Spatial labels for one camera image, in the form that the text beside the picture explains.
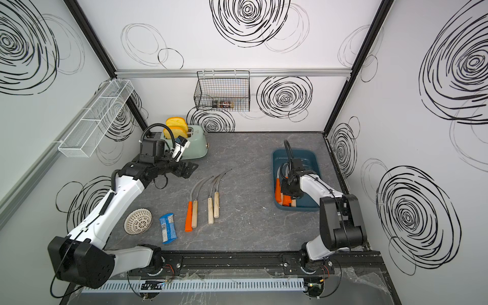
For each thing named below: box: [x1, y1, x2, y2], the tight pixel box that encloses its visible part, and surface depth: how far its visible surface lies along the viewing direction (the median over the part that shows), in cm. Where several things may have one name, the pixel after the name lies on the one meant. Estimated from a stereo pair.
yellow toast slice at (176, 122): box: [165, 116, 189, 131], surface depth 98 cm
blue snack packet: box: [158, 212, 178, 244], surface depth 84 cm
